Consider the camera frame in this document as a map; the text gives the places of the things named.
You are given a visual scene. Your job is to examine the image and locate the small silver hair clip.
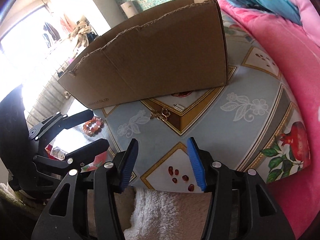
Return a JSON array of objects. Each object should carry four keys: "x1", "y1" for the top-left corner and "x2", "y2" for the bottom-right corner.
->
[{"x1": 174, "y1": 103, "x2": 185, "y2": 112}]

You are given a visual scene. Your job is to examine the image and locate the cardboard tube roll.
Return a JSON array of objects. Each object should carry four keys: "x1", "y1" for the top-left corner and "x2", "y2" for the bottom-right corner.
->
[{"x1": 120, "y1": 1, "x2": 139, "y2": 18}]

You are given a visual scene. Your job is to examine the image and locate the white fluffy towel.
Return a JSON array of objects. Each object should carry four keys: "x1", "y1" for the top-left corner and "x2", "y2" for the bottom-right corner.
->
[{"x1": 123, "y1": 187, "x2": 213, "y2": 240}]

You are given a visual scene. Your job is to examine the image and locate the brown cardboard box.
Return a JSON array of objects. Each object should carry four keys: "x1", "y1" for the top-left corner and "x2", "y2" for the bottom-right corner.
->
[{"x1": 59, "y1": 0, "x2": 228, "y2": 109}]

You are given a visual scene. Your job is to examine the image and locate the gold butterfly brooch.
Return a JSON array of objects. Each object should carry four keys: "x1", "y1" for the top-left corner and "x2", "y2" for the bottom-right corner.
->
[{"x1": 150, "y1": 107, "x2": 171, "y2": 121}]

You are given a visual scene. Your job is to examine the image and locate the pink orange bead bracelet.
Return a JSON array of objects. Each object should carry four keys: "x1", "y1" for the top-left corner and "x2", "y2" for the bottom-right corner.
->
[{"x1": 82, "y1": 115, "x2": 106, "y2": 138}]

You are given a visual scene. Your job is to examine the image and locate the pink floral blanket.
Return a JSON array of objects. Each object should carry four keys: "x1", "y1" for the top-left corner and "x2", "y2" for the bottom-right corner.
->
[{"x1": 218, "y1": 0, "x2": 319, "y2": 239}]

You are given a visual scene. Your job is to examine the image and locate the fruit pattern tablecloth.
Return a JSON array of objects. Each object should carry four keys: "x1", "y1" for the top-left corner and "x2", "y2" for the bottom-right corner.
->
[{"x1": 93, "y1": 12, "x2": 311, "y2": 192}]

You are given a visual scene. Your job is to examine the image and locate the metal balcony railing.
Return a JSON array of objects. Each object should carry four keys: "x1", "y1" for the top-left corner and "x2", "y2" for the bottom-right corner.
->
[{"x1": 25, "y1": 61, "x2": 74, "y2": 128}]

